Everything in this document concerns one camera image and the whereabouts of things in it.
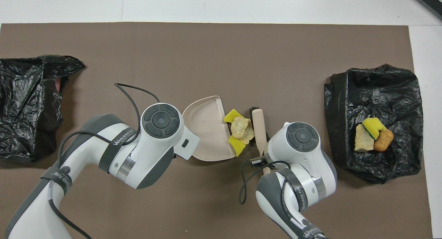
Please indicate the yellow sponge piece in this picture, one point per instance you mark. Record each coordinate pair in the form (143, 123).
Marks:
(232, 115)
(371, 125)
(237, 147)

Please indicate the beige plastic dustpan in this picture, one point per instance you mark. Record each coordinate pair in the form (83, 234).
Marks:
(203, 128)

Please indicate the beige paper wad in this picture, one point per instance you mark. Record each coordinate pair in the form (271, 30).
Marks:
(362, 140)
(241, 128)

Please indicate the beige hand brush black bristles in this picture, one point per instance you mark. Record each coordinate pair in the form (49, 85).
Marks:
(259, 125)

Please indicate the brown cork chunk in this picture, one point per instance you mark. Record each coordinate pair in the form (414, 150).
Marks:
(383, 141)

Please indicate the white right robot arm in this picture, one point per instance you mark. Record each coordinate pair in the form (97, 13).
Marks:
(304, 152)

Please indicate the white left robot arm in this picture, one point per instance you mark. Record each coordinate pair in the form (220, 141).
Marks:
(145, 152)

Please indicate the black plastic trash bag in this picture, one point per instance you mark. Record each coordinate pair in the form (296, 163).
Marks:
(345, 101)
(24, 80)

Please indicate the pink plastic bin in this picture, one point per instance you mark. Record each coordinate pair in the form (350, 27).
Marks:
(58, 85)

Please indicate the brown table mat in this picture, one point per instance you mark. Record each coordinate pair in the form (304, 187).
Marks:
(241, 35)

